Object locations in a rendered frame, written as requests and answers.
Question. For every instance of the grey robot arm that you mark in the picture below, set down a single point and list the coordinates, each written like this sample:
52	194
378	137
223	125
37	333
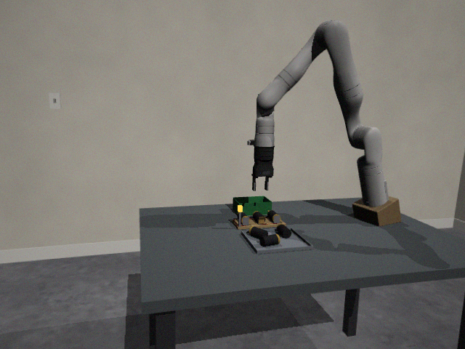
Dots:
333	36

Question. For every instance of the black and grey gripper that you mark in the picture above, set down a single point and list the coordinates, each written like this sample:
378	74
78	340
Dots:
263	157

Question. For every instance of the green open-top box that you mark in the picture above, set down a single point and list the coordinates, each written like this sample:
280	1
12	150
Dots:
251	204

